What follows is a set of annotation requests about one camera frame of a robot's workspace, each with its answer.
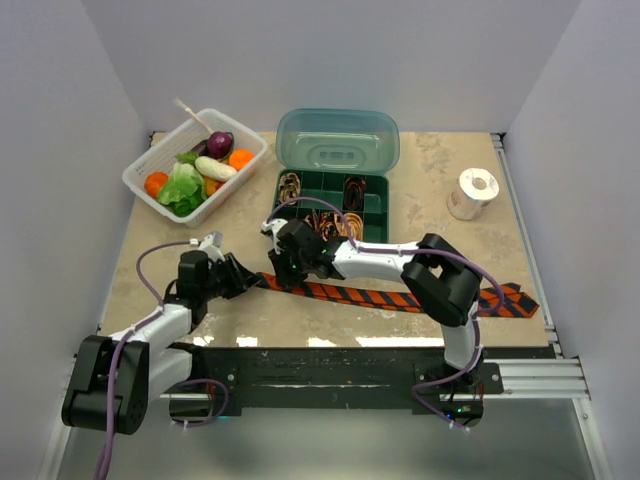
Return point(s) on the rolled dark multicolour tie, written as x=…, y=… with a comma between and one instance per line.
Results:
x=314, y=220

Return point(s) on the dark eggplant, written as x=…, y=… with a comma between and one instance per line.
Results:
x=201, y=148

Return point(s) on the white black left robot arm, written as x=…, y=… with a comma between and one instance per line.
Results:
x=115, y=377

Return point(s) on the orange fruit right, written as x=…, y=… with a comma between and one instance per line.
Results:
x=240, y=158

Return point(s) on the white paper roll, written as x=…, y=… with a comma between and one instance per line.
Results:
x=474, y=190

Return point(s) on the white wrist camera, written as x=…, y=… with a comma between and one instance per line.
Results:
x=270, y=228
x=210, y=244

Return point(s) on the rolled brown paisley tie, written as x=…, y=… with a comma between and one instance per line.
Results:
x=289, y=187

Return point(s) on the rolled black orange tie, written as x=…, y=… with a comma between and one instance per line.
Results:
x=354, y=193

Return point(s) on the orange navy striped tie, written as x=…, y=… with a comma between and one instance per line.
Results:
x=516, y=304

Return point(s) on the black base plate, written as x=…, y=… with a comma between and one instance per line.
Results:
x=376, y=378

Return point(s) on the rolled red ringed tie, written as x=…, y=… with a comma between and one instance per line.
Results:
x=330, y=225

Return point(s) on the white radish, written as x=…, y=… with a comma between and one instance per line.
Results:
x=214, y=169

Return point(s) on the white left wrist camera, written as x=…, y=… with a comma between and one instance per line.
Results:
x=210, y=244

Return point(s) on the purple onion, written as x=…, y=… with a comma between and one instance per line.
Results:
x=220, y=144

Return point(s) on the rolled gold tie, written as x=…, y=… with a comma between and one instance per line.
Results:
x=353, y=223

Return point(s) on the white stick in basket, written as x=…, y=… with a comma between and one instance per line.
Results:
x=192, y=114

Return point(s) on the white plastic basket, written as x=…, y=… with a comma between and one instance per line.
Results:
x=162, y=158

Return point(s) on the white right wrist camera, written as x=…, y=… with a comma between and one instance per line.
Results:
x=270, y=228

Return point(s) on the orange carrot slice left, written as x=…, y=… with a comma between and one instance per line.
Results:
x=154, y=183

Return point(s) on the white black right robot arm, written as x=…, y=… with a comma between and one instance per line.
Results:
x=427, y=277

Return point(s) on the aluminium frame rail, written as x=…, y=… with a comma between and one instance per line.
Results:
x=530, y=431

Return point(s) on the yellow pepper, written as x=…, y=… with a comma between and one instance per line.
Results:
x=211, y=185

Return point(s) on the translucent teal box lid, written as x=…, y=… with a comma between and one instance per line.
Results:
x=338, y=140

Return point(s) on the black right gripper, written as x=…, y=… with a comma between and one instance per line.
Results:
x=284, y=279

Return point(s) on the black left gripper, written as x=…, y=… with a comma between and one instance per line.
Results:
x=240, y=278

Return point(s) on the green compartment organizer box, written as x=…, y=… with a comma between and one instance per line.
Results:
x=323, y=191

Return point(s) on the green lettuce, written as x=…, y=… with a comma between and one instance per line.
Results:
x=184, y=191

